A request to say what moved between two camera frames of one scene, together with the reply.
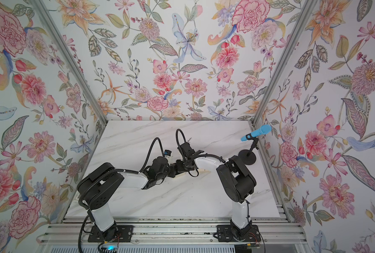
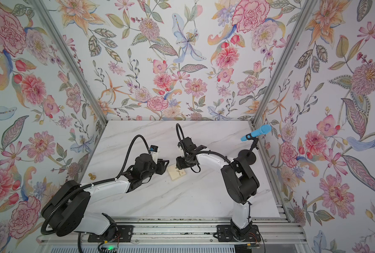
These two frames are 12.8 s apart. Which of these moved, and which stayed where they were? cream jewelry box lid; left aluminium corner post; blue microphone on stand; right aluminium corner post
Moved: cream jewelry box lid
Stayed: right aluminium corner post; left aluminium corner post; blue microphone on stand
